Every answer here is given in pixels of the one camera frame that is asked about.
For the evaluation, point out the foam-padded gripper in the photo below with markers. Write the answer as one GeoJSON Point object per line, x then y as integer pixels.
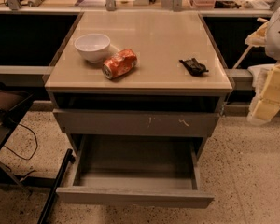
{"type": "Point", "coordinates": [278, 36]}

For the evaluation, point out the grey drawer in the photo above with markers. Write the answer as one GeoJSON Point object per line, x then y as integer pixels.
{"type": "Point", "coordinates": [136, 170]}
{"type": "Point", "coordinates": [179, 124]}

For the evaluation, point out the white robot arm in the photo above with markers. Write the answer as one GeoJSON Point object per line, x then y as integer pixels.
{"type": "Point", "coordinates": [272, 45]}

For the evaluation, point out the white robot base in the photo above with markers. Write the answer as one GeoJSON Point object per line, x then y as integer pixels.
{"type": "Point", "coordinates": [256, 69]}

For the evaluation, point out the grey drawer cabinet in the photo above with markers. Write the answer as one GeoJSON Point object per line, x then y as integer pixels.
{"type": "Point", "coordinates": [159, 82]}

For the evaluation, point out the grey top drawer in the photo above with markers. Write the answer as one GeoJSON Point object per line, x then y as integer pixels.
{"type": "Point", "coordinates": [179, 124]}

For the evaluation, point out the white stick with tip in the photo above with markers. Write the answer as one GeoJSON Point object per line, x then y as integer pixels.
{"type": "Point", "coordinates": [249, 48]}

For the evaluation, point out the crumpled black snack bag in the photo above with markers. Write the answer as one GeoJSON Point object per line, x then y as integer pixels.
{"type": "Point", "coordinates": [194, 67]}

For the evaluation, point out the crushed orange soda can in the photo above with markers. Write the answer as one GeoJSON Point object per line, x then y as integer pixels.
{"type": "Point", "coordinates": [119, 64]}

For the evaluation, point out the white ceramic bowl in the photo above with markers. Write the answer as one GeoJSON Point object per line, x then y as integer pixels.
{"type": "Point", "coordinates": [92, 47]}

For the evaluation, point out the black metal bar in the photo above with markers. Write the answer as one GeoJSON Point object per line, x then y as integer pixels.
{"type": "Point", "coordinates": [68, 157]}

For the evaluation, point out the black chair frame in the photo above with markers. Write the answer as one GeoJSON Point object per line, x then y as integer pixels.
{"type": "Point", "coordinates": [13, 107]}

